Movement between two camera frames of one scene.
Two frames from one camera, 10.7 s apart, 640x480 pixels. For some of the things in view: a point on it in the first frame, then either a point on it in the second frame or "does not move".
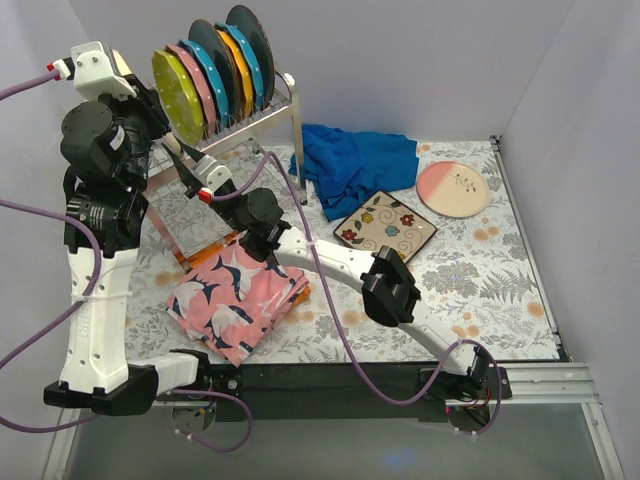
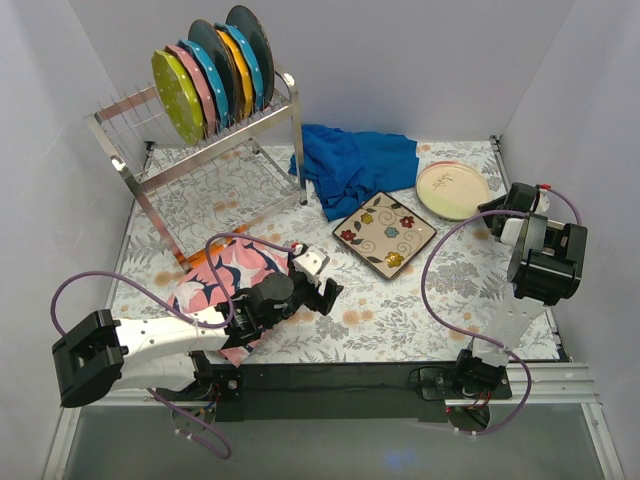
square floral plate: (384, 222) does not move
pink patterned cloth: (231, 301) does not move
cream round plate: (172, 142) → (452, 189)
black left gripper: (151, 107) → (314, 291)
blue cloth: (342, 169) does not move
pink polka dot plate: (200, 85) does not move
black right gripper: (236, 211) → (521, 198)
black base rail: (348, 392) does not move
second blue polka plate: (251, 60) does not move
